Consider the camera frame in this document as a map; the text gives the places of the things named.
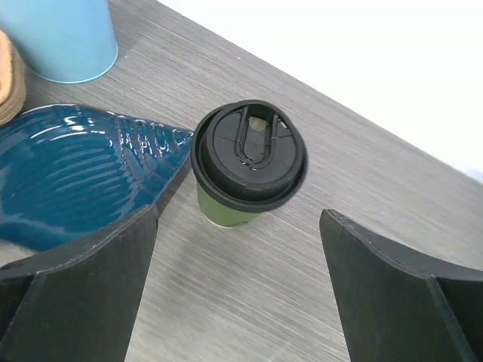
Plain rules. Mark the green paper cup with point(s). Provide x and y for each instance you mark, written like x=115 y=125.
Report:
x=223 y=209

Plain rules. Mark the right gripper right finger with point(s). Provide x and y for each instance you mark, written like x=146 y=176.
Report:
x=396 y=303

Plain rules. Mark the blue straw holder cup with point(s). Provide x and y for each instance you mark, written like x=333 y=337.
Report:
x=66 y=42

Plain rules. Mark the black coffee lid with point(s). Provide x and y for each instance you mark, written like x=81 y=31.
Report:
x=249 y=156

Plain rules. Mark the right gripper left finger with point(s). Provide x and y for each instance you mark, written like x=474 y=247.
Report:
x=78 y=301

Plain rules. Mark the cardboard cup carrier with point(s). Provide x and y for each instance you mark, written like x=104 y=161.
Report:
x=13 y=80

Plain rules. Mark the blue plastic dish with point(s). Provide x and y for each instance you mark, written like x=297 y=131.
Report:
x=68 y=170

